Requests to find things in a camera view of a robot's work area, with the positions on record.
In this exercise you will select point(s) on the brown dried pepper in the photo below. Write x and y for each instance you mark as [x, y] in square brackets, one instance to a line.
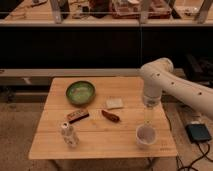
[110, 116]

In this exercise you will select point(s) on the brown chocolate bar box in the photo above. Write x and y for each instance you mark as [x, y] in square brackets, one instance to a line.
[77, 115]

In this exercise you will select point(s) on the white sponge block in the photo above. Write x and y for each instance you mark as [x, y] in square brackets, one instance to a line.
[114, 103]

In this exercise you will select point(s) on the green ceramic bowl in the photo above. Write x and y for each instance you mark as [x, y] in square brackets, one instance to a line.
[80, 93]

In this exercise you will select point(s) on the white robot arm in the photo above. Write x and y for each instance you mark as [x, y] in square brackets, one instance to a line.
[158, 77]

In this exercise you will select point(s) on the black foot pedal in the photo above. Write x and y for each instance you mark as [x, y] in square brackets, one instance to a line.
[198, 133]

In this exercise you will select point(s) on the background shelf rack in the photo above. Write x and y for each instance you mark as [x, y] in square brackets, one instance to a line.
[107, 13]

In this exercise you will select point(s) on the white cup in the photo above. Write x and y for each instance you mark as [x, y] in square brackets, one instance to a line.
[145, 136]

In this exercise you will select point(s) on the wooden folding table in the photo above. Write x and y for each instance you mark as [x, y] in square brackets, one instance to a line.
[99, 137]

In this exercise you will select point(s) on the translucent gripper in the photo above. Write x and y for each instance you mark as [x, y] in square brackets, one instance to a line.
[149, 111]

